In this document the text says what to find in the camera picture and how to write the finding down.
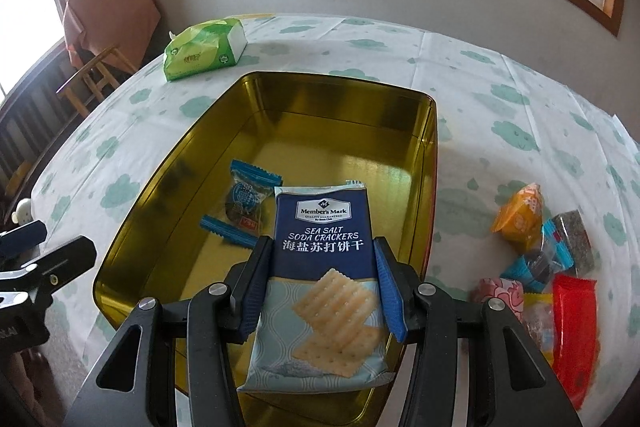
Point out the cloud print tablecloth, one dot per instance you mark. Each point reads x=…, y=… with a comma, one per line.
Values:
x=350, y=57

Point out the red snack packet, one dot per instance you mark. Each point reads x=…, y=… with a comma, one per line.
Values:
x=575, y=337

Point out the gold-lined rectangular tin box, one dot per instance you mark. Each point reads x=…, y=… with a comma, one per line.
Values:
x=325, y=132

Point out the clear yellow-edged snack packet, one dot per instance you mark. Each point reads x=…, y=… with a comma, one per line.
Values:
x=540, y=327

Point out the orange snack packet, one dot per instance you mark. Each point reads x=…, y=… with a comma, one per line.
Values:
x=520, y=212

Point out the white plush toy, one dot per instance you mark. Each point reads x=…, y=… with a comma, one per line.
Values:
x=21, y=211

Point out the wooden stool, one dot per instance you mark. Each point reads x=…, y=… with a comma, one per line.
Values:
x=95, y=72

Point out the bright side window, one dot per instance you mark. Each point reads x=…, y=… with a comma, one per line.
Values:
x=25, y=17

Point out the green tissue pack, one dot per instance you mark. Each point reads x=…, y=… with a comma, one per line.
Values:
x=200, y=52

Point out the blue wrapped dark snack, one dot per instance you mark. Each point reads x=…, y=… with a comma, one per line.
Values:
x=242, y=202
x=540, y=261

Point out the blue cracker packet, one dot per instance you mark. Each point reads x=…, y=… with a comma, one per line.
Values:
x=320, y=227

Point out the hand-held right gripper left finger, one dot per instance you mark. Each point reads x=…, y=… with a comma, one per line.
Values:
x=248, y=322

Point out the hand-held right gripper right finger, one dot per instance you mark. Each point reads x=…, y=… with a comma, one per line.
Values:
x=390, y=292

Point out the dark wooden bench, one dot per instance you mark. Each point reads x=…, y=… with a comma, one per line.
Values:
x=25, y=132

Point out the clear sesame bar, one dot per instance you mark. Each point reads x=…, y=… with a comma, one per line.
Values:
x=575, y=242

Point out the pink snack packet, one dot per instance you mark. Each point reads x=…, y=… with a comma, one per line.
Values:
x=500, y=297

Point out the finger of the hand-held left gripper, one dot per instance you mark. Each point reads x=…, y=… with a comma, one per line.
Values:
x=22, y=237
x=60, y=264

